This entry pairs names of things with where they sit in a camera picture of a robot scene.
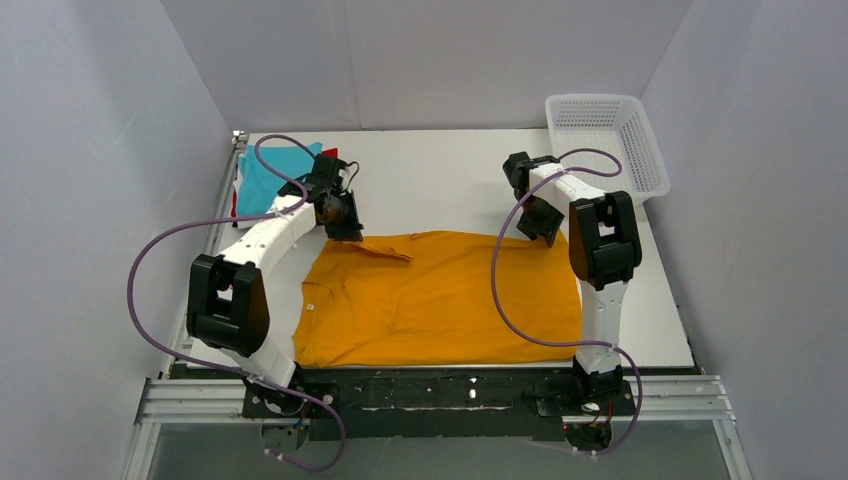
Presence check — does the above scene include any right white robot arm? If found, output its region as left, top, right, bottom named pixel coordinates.
left=503, top=152, right=642, bottom=405

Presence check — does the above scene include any aluminium frame rail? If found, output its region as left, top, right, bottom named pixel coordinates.
left=121, top=130, right=249, bottom=479

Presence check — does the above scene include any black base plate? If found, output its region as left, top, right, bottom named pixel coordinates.
left=243, top=367, right=635, bottom=441

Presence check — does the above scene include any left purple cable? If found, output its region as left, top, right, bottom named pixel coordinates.
left=126, top=134, right=348, bottom=472

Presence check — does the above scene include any red folded t-shirt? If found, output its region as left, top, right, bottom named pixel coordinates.
left=231, top=147, right=340, bottom=227

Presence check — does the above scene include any white plastic basket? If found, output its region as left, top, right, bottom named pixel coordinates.
left=545, top=94, right=671, bottom=205

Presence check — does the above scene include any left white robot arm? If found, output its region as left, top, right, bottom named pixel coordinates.
left=187, top=153, right=363, bottom=386

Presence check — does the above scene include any yellow t-shirt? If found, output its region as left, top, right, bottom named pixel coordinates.
left=293, top=231, right=582, bottom=368

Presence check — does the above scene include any blue folded t-shirt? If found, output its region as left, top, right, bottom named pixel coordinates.
left=231, top=146, right=314, bottom=216

